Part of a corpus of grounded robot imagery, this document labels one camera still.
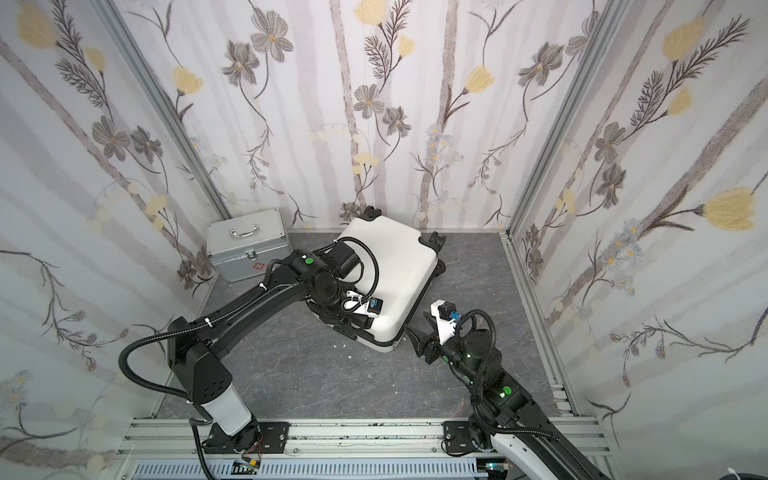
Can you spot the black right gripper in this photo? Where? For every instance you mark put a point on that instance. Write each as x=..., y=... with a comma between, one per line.
x=429, y=346

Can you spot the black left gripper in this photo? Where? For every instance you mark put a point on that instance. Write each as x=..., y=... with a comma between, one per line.
x=358, y=318

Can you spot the white hard-shell suitcase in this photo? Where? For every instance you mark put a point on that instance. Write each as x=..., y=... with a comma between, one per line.
x=378, y=257

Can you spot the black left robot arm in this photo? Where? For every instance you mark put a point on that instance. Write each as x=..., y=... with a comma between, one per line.
x=196, y=349

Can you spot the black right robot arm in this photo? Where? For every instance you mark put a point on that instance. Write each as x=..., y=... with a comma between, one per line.
x=505, y=417

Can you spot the silver aluminium first-aid case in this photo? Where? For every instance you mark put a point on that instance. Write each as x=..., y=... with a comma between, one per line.
x=241, y=248

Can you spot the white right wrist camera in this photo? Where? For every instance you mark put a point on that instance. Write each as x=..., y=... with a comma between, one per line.
x=446, y=318

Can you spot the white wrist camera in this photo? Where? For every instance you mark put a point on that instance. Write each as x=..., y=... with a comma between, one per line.
x=446, y=318
x=366, y=306

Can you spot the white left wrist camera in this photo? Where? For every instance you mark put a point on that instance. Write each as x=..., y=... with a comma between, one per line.
x=366, y=306

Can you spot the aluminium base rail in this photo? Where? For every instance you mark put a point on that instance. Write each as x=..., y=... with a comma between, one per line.
x=311, y=440

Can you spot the white slotted cable duct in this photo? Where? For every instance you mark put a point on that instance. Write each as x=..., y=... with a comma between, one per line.
x=377, y=468

